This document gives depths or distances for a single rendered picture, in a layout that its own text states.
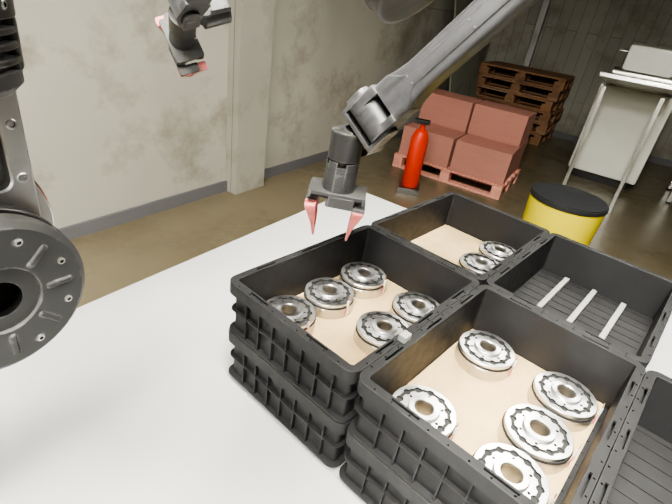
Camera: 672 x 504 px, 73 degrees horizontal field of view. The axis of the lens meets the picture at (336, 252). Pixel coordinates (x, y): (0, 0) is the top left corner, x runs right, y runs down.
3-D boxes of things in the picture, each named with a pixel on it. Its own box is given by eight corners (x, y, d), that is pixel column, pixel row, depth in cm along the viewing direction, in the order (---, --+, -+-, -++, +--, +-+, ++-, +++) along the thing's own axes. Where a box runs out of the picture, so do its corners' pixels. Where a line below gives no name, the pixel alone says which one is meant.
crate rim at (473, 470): (561, 554, 48) (570, 542, 47) (351, 388, 64) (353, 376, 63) (641, 376, 75) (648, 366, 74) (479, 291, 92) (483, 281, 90)
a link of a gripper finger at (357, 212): (322, 226, 89) (329, 182, 84) (357, 233, 89) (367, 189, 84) (317, 243, 83) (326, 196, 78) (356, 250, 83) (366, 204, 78)
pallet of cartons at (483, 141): (494, 202, 395) (520, 124, 362) (386, 163, 449) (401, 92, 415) (522, 183, 454) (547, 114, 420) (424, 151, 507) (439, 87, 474)
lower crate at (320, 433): (331, 477, 74) (342, 429, 68) (223, 373, 91) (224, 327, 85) (452, 366, 102) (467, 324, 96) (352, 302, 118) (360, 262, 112)
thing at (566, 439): (558, 476, 62) (560, 473, 62) (492, 428, 68) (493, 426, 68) (582, 436, 69) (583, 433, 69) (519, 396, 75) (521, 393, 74)
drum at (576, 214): (569, 293, 278) (614, 199, 247) (555, 322, 248) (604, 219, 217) (506, 267, 295) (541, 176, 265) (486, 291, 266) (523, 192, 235)
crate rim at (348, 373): (351, 388, 64) (353, 376, 63) (225, 289, 80) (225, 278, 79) (479, 291, 92) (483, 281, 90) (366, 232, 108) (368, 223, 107)
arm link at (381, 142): (361, 85, 70) (392, 131, 70) (395, 82, 79) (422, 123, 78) (315, 132, 78) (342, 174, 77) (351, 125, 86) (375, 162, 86)
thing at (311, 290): (327, 314, 86) (327, 312, 86) (294, 288, 92) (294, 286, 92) (363, 298, 93) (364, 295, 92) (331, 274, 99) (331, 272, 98)
